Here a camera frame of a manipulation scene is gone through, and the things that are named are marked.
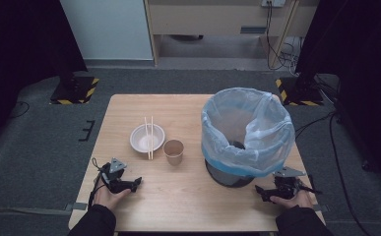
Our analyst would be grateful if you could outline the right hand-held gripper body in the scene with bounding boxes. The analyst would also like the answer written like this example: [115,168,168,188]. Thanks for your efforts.
[270,166,307,200]

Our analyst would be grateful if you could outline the brown paper cup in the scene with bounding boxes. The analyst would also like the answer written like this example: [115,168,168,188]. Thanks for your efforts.
[162,139,185,166]

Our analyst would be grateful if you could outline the white panel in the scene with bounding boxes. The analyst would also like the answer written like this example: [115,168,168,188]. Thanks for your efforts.
[59,0,155,61]

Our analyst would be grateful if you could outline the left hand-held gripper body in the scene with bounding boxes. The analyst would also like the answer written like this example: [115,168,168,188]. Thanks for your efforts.
[98,157,135,195]

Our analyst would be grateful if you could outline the person's right hand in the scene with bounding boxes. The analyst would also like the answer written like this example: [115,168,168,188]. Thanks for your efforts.
[270,190,314,210]

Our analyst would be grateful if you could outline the black power cable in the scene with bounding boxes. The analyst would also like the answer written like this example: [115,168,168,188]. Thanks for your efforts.
[265,1,289,72]

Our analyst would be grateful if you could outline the dark grey trash bin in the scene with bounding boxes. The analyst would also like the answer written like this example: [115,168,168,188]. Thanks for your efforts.
[205,140,256,189]

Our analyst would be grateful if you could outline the white disposable bowl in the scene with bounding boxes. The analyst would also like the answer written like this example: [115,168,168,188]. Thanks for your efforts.
[129,123,166,154]

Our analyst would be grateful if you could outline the wooden chopstick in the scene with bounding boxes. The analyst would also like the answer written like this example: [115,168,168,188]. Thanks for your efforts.
[144,116,152,160]

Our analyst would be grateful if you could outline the black stand base striped tape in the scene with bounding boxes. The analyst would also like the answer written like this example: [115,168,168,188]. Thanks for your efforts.
[49,65,99,105]
[275,70,324,106]

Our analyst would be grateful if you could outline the black floor cable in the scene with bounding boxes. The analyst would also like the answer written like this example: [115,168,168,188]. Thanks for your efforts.
[9,100,31,120]
[294,111,371,236]

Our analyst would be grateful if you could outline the black curtain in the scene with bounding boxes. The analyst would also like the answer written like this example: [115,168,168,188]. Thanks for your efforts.
[0,0,88,151]
[294,0,381,195]

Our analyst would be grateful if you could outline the trash bin with blue bag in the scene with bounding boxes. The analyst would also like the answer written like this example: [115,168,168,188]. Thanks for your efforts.
[201,87,296,178]

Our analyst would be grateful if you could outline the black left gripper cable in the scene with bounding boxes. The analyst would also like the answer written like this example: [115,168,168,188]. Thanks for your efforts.
[88,157,105,207]

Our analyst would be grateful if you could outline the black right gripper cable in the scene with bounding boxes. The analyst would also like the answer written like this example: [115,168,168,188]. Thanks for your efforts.
[295,182,323,195]

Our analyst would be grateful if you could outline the light wooden desk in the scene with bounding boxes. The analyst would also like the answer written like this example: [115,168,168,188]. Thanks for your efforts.
[144,0,320,67]

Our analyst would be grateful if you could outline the white tangled cables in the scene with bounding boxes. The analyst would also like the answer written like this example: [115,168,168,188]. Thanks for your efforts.
[281,35,303,76]

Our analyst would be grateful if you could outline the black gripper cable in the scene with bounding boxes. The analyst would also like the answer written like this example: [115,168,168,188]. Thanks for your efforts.
[295,182,323,195]
[88,157,105,207]

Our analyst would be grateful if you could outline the person's left hand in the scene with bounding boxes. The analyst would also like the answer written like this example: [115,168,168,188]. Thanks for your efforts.
[93,183,132,212]

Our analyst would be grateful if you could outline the white power strip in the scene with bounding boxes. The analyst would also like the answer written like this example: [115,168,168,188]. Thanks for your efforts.
[261,0,286,8]

